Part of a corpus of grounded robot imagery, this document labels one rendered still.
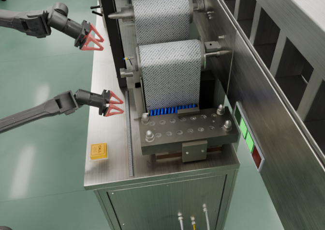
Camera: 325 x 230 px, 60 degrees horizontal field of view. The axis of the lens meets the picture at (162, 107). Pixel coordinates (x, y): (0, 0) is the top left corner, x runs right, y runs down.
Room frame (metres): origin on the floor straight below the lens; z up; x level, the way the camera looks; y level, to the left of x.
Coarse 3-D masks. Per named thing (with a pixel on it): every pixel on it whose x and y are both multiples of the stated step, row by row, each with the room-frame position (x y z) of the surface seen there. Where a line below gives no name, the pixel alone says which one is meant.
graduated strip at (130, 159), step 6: (126, 96) 1.13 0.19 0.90; (126, 102) 1.08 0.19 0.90; (126, 108) 1.04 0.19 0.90; (126, 114) 0.99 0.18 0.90; (126, 120) 0.95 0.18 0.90; (132, 144) 0.80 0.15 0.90; (132, 150) 0.77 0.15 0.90; (132, 156) 0.73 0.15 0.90; (132, 162) 0.70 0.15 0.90; (132, 168) 0.67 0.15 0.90; (132, 174) 0.64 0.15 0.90
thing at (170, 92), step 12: (144, 84) 0.88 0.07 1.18; (156, 84) 0.89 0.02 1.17; (168, 84) 0.89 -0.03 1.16; (180, 84) 0.90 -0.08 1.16; (192, 84) 0.90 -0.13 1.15; (156, 96) 0.89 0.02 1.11; (168, 96) 0.89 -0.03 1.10; (180, 96) 0.90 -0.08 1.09; (192, 96) 0.90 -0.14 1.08; (156, 108) 0.89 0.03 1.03
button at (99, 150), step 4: (92, 144) 0.80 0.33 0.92; (96, 144) 0.80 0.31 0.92; (100, 144) 0.79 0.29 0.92; (104, 144) 0.79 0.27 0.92; (92, 148) 0.78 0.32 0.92; (96, 148) 0.77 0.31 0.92; (100, 148) 0.77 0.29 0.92; (104, 148) 0.77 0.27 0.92; (92, 152) 0.75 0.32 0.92; (96, 152) 0.75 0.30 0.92; (100, 152) 0.75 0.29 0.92; (104, 152) 0.75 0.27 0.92; (92, 156) 0.73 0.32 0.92; (96, 156) 0.73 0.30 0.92; (100, 156) 0.73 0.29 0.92; (104, 156) 0.74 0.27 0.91
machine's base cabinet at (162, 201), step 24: (96, 192) 0.61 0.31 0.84; (120, 192) 0.62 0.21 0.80; (144, 192) 0.63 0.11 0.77; (168, 192) 0.64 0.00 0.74; (192, 192) 0.64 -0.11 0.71; (216, 192) 0.65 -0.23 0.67; (120, 216) 0.62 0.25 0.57; (144, 216) 0.63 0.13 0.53; (168, 216) 0.64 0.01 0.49; (192, 216) 0.64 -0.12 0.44; (216, 216) 0.65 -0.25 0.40
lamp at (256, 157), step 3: (255, 150) 0.51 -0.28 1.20; (252, 153) 0.52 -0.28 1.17; (255, 153) 0.50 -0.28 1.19; (252, 156) 0.51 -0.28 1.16; (255, 156) 0.50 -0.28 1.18; (258, 156) 0.48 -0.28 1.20; (255, 159) 0.49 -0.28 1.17; (258, 159) 0.48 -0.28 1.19; (255, 162) 0.49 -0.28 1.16; (258, 162) 0.47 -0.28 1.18; (258, 165) 0.47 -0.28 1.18
